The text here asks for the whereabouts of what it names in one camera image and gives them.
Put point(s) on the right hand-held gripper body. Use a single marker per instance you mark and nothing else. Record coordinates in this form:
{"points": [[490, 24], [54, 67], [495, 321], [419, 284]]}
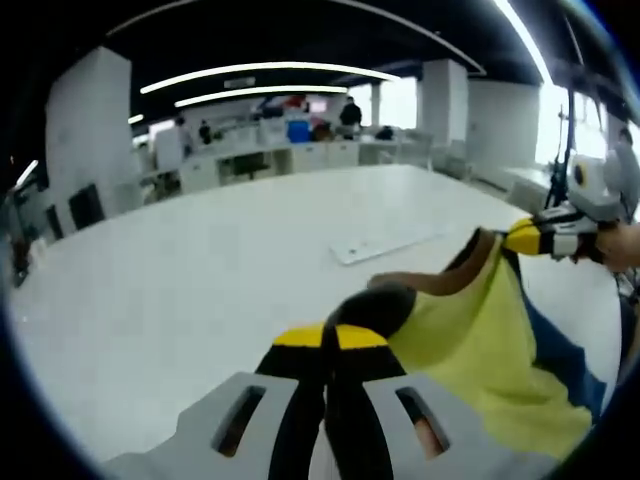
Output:
{"points": [[597, 190]]}

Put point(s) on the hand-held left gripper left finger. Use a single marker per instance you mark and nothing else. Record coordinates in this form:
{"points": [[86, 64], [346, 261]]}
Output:
{"points": [[295, 400]]}

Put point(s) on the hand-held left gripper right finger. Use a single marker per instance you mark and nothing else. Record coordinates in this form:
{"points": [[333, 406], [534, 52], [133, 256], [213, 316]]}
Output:
{"points": [[360, 400]]}

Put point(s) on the yellow blue grey garment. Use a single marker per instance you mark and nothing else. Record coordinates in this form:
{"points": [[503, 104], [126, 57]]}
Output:
{"points": [[475, 340]]}

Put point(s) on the person's right hand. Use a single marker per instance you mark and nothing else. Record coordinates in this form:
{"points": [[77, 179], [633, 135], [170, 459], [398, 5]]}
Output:
{"points": [[615, 247]]}

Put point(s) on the black tripod stand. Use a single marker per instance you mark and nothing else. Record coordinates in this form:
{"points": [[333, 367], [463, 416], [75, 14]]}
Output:
{"points": [[564, 160]]}

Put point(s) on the wide ceiling light strip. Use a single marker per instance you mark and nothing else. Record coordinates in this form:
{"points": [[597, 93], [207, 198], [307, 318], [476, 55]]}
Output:
{"points": [[524, 42]]}

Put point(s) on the white cabinet row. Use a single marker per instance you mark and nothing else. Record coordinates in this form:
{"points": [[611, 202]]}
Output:
{"points": [[325, 155]]}

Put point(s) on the black office chair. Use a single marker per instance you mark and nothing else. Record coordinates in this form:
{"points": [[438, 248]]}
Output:
{"points": [[252, 164]]}

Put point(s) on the blue crate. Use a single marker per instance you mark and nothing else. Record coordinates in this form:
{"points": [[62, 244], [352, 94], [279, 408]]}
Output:
{"points": [[298, 132]]}

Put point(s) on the black boxy case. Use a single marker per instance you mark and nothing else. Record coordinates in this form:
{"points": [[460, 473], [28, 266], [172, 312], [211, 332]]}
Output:
{"points": [[86, 207]]}

